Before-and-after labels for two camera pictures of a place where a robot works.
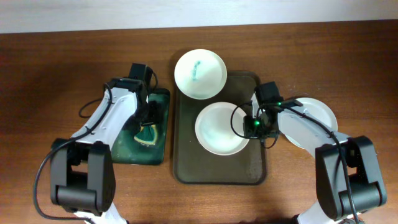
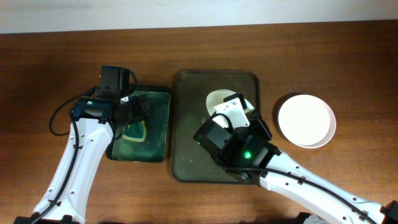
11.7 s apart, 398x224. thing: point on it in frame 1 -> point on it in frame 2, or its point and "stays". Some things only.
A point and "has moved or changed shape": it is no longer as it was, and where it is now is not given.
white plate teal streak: [201, 74] -> [217, 97]
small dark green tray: [126, 150] stays
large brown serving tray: [192, 163] stays
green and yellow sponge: [147, 135] has moved or changed shape
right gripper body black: [255, 127] -> [255, 127]
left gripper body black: [150, 116] -> [137, 109]
